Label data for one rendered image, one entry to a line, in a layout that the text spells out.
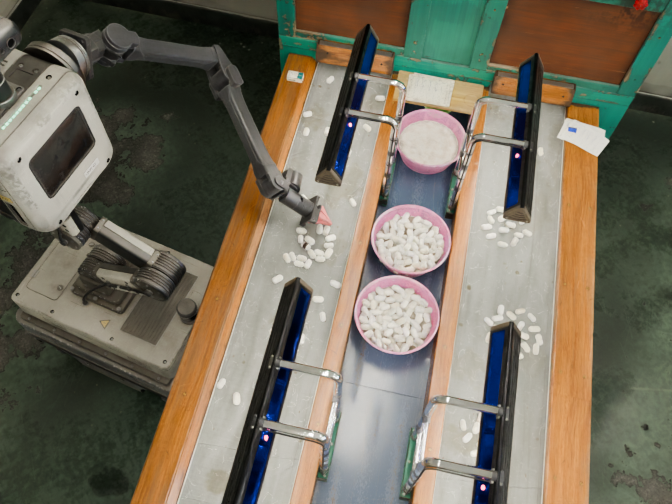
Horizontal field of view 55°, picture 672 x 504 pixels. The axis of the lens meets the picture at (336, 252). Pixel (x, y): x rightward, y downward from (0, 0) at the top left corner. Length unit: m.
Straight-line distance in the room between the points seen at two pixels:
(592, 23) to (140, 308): 1.85
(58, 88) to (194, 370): 0.87
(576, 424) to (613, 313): 1.17
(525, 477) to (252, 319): 0.93
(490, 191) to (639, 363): 1.13
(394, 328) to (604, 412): 1.20
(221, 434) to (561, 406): 0.99
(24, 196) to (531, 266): 1.53
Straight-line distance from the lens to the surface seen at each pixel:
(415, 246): 2.19
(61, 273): 2.60
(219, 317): 2.05
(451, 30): 2.49
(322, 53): 2.59
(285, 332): 1.64
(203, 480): 1.94
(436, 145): 2.45
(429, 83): 2.59
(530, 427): 2.04
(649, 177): 3.64
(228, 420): 1.97
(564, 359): 2.11
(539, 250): 2.29
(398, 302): 2.11
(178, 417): 1.97
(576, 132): 2.60
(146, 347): 2.38
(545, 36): 2.49
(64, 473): 2.85
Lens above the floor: 2.63
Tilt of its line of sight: 61 degrees down
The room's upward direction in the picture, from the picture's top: 3 degrees clockwise
